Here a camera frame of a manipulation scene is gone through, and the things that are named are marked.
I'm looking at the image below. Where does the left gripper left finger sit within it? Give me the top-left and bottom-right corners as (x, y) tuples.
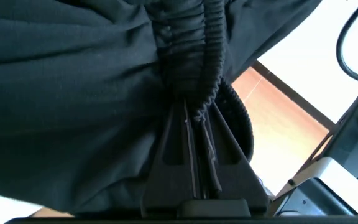
(141, 101), (203, 218)

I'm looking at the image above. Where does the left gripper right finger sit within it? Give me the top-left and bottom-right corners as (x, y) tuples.
(200, 101), (270, 217)

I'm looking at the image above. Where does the black garment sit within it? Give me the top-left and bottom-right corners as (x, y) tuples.
(0, 0), (323, 218)

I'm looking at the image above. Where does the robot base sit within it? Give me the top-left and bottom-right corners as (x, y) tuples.
(265, 88), (358, 218)

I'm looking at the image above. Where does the black cable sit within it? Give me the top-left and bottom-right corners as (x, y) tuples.
(336, 0), (358, 88)

